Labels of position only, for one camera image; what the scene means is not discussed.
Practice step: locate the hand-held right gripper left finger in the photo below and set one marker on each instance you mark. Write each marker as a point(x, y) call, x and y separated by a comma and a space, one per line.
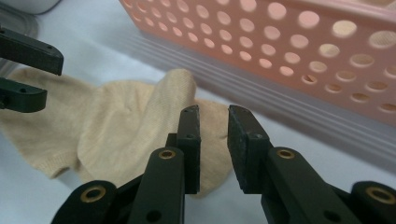
point(191, 155)

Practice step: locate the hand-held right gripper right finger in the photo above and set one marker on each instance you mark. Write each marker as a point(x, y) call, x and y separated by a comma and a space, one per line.
point(246, 155)

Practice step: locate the beige sock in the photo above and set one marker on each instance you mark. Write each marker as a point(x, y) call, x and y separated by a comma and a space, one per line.
point(130, 124)
point(46, 124)

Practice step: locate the pink perforated plastic basket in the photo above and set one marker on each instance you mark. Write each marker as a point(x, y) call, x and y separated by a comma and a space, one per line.
point(327, 7)

